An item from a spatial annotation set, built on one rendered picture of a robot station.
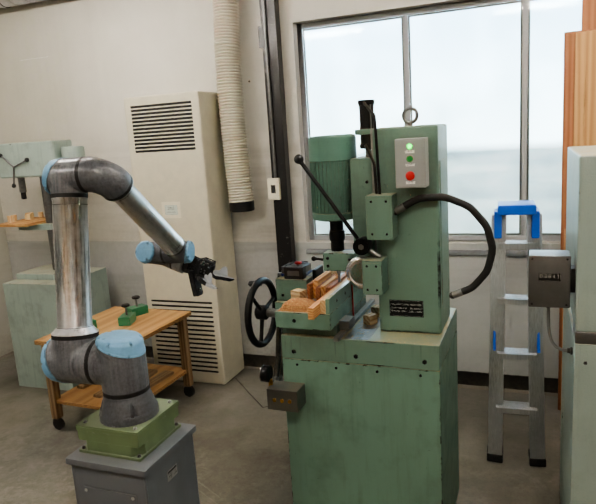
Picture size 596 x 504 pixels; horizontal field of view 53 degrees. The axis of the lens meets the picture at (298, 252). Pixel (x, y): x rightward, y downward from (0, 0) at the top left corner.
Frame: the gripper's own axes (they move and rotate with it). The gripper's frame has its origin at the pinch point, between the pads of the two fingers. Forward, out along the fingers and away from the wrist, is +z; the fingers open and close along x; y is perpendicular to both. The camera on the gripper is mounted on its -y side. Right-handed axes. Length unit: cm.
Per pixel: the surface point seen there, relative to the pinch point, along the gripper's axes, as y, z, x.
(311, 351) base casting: -1, 48, -21
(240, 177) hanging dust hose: 19, -55, 108
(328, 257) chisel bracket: 28.8, 39.5, -3.3
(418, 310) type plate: 25, 78, -11
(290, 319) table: 9.2, 38.3, -25.0
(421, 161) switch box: 75, 63, -17
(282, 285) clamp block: 10.6, 24.4, -1.9
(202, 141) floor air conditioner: 35, -78, 96
